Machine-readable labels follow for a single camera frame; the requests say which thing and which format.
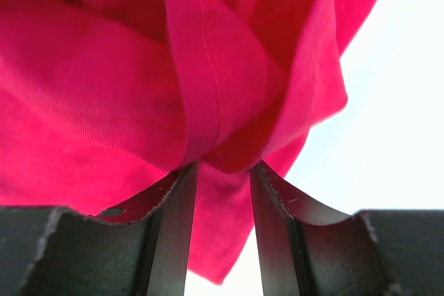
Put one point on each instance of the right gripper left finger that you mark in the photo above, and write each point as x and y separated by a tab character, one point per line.
137	247

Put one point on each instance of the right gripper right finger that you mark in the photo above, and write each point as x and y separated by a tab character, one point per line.
308	248

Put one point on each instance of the magenta t shirt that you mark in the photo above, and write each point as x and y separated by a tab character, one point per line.
102	98

